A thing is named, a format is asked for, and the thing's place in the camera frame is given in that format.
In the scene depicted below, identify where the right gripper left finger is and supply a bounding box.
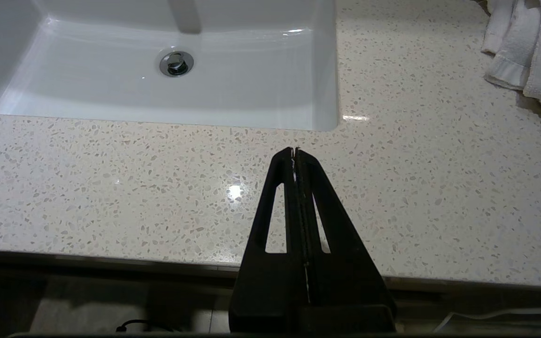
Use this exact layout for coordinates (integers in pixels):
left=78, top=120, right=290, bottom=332
left=229, top=148, right=309, bottom=308

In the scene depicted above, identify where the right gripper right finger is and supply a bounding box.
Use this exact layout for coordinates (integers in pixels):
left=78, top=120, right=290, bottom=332
left=297, top=148, right=397, bottom=308

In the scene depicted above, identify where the white ceramic sink basin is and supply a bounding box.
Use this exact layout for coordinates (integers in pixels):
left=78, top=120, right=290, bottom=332
left=0, top=0, right=341, bottom=133

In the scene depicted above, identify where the chrome drain stopper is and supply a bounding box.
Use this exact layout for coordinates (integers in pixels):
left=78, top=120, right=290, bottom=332
left=159, top=51, right=194, bottom=78

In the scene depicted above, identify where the white towel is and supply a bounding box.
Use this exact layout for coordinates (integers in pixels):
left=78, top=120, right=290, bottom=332
left=481, top=0, right=541, bottom=117

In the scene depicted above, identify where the thin black cable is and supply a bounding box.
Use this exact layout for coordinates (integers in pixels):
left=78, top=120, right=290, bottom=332
left=115, top=319, right=177, bottom=335

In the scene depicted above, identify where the thin white cable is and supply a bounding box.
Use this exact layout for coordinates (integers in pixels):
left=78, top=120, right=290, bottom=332
left=433, top=306, right=541, bottom=333

